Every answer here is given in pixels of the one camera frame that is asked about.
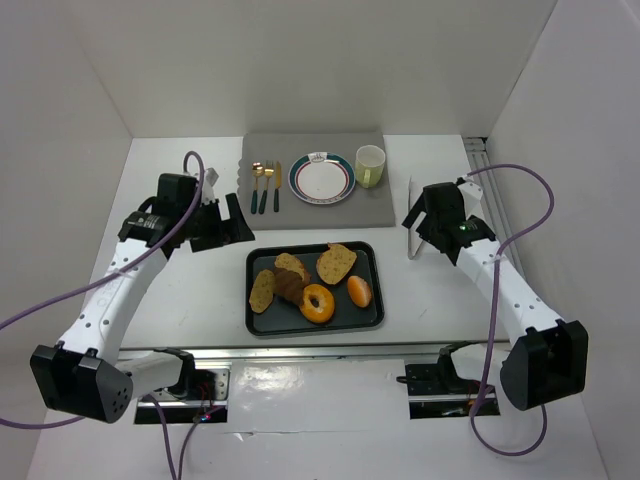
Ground brown croissant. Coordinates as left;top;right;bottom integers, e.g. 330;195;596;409
273;267;310;306

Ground orange bun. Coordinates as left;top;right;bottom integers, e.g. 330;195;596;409
347;275;373;308

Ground seeded bread slice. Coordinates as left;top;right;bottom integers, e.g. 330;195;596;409
316;243;357;285
274;253;311;283
249;269;275;314

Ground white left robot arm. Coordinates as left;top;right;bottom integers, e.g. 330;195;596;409
30;194;255;423

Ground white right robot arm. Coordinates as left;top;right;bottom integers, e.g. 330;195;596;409
403;181;589;411

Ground pale green mug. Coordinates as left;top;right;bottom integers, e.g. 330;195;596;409
355;145;386;189

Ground black baking tray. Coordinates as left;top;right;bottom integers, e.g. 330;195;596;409
244;241;387;337

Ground white plate teal rim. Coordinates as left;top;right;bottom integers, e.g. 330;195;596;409
287;152;356;205

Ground orange glazed donut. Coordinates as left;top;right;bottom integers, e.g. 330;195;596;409
300;284;335;324

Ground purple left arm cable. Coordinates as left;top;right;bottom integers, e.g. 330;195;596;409
0;151;206;480

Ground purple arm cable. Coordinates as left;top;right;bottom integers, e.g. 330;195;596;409
0;151;206;480
462;163;556;457

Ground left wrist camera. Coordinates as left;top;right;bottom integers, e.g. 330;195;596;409
151;173;198;219

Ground aluminium rail right side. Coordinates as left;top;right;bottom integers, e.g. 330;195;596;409
462;135;524;271

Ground gold spoon green handle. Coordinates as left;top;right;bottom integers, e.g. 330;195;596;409
251;162;264;214

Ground gold fork green handle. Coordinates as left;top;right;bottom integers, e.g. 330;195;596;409
258;161;275;214

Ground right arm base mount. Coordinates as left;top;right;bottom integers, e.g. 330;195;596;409
396;342;480;420

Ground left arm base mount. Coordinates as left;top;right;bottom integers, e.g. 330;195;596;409
151;366;231;425

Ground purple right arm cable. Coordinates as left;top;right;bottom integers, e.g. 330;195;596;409
462;163;556;457

